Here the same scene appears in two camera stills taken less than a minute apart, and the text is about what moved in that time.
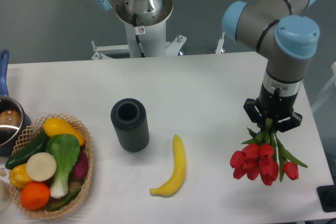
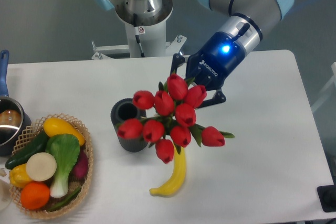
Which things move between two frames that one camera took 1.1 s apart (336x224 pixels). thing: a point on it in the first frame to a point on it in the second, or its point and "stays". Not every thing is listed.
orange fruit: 35,195 stays
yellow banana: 178,176 stays
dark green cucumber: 37,146 stays
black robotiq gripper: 275,106 to 210,64
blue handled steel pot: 14,116 stays
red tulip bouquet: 264,158 to 170,118
